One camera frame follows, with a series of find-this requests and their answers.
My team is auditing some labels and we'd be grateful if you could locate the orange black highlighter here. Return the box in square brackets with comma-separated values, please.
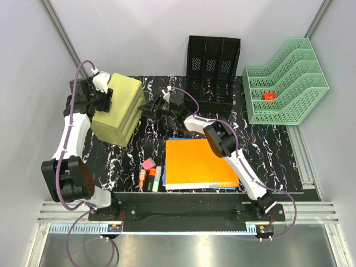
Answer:
[144, 168, 156, 192]

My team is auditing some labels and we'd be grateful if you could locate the purple cable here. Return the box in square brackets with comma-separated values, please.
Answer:
[169, 86, 299, 241]
[54, 59, 120, 265]

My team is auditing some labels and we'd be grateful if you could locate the black marble desk mat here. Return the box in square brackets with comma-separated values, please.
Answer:
[83, 76, 307, 196]

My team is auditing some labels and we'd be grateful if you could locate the small red object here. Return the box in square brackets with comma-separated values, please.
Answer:
[262, 92, 276, 101]

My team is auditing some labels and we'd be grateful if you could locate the green mesh file organizer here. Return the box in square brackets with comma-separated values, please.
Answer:
[243, 38, 329, 126]

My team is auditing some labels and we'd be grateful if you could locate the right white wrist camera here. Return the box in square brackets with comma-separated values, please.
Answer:
[161, 86, 172, 103]

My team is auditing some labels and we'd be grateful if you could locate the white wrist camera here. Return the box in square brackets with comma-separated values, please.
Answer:
[161, 86, 172, 103]
[91, 68, 111, 94]

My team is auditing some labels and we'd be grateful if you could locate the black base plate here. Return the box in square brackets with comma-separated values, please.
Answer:
[89, 192, 285, 222]

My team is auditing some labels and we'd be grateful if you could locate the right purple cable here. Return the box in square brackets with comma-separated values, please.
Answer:
[169, 86, 299, 241]

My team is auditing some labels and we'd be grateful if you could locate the pink eraser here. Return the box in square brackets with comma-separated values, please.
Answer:
[142, 158, 156, 171]

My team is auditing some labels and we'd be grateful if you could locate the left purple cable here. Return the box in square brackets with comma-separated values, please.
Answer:
[54, 59, 120, 265]

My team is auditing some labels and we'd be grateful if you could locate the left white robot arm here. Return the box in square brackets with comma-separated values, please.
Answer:
[41, 72, 120, 220]

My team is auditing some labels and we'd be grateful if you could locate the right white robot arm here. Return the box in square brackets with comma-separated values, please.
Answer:
[138, 93, 277, 221]

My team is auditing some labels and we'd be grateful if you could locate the orange correction tape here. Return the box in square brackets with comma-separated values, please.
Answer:
[139, 169, 146, 189]

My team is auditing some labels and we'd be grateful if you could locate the blue folder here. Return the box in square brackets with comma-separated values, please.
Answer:
[162, 137, 238, 191]

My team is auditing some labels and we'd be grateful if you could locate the aluminium frame rail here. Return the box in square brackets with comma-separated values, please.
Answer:
[25, 201, 353, 266]

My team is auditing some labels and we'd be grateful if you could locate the pale green highlighter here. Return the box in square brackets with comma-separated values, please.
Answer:
[152, 166, 162, 192]

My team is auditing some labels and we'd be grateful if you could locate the black magazine file holder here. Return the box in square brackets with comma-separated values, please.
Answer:
[184, 36, 241, 116]

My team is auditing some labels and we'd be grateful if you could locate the yellow-green drawer cabinet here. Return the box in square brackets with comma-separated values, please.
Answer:
[91, 73, 146, 147]

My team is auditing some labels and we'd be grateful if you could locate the orange folder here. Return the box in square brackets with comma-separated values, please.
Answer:
[165, 136, 240, 191]

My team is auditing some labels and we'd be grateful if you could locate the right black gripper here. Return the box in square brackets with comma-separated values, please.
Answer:
[137, 94, 176, 122]

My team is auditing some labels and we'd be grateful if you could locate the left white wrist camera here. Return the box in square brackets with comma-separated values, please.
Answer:
[91, 68, 111, 94]

